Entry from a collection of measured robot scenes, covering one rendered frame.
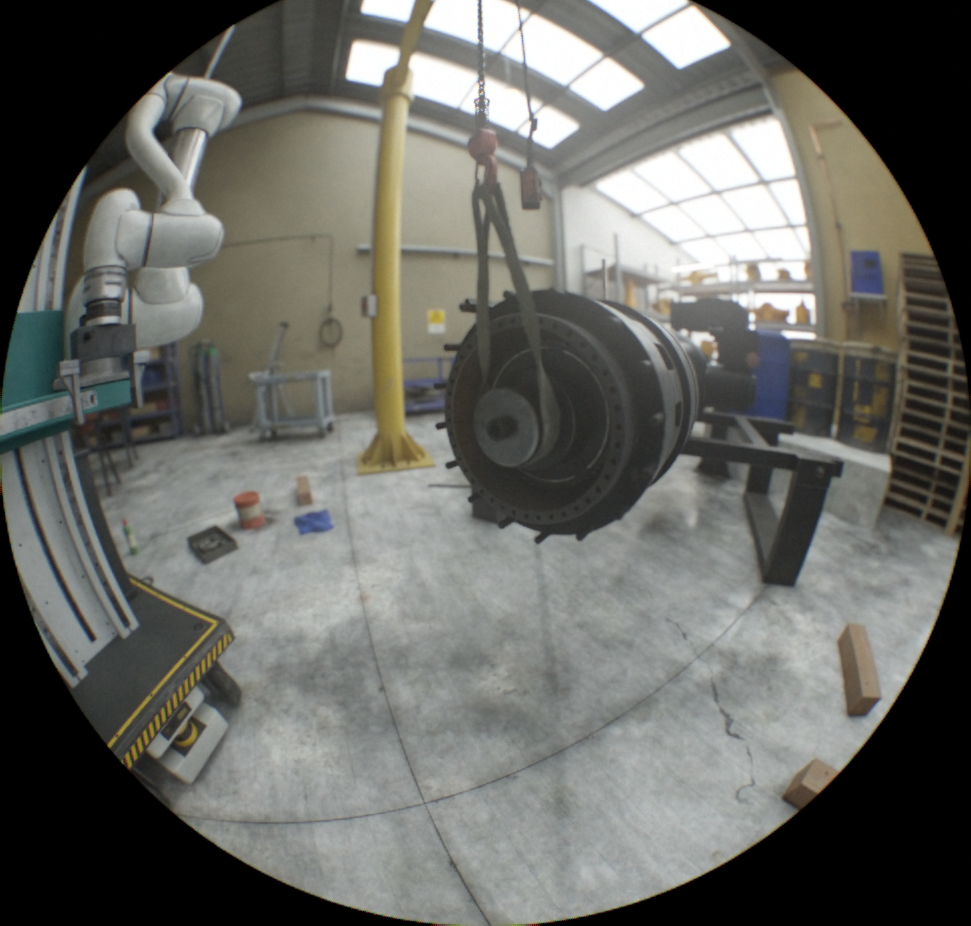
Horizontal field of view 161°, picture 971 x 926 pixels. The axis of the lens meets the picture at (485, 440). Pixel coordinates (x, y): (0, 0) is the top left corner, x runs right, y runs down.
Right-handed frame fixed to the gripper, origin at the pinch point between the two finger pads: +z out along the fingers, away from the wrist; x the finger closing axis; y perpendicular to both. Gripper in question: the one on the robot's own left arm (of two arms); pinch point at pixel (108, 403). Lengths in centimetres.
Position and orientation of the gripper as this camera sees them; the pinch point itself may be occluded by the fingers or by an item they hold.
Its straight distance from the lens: 72.3
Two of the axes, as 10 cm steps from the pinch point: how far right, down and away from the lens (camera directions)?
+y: 10.0, 0.0, -0.7
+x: 0.7, -2.5, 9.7
